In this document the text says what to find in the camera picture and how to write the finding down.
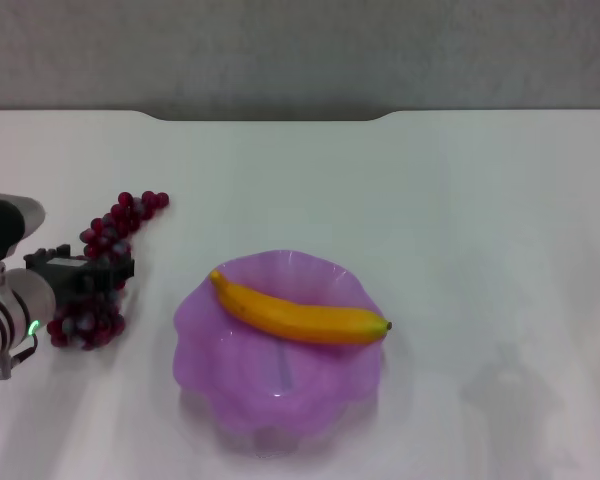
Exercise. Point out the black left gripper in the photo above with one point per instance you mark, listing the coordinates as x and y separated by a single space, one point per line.
77 280

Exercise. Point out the purple wavy plastic plate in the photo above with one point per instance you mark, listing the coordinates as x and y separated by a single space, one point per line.
280 400

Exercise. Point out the red grape bunch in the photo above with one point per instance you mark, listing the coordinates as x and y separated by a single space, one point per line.
130 210

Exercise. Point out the yellow banana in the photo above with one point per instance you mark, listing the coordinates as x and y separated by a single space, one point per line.
300 320

